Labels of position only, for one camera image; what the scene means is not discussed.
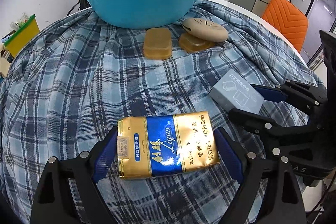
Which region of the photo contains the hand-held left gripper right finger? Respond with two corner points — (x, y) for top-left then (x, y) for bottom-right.
(214, 127), (307, 224)

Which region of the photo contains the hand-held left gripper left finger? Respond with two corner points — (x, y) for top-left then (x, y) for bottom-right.
(30, 126), (118, 224)

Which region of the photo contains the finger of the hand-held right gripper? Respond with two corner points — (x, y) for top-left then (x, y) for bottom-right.
(249, 80), (327, 105)
(228, 107), (313, 159)

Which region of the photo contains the grey blue cardboard box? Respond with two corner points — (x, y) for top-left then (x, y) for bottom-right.
(209, 72), (265, 114)

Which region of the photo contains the gold blue cigarette pack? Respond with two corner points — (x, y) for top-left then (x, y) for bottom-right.
(117, 111), (221, 180)

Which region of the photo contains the beige round slotted lid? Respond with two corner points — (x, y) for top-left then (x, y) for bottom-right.
(182, 17), (229, 42)

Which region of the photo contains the amber translucent soap box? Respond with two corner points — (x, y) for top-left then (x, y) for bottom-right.
(179, 32), (216, 53)
(143, 28), (172, 60)

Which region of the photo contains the orange quilted chair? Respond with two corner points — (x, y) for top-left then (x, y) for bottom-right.
(261, 0), (309, 53)

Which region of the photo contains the blue plaid cloth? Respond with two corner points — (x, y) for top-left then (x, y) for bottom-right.
(0, 0), (327, 224)

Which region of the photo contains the grey interior door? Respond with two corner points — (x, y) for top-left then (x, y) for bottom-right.
(306, 0), (336, 33)

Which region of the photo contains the yellow bin with green rim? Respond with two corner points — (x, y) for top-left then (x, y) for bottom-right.
(4, 14), (40, 58)

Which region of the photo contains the pile of small sachets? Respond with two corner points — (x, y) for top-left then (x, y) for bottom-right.
(10, 13), (31, 30)

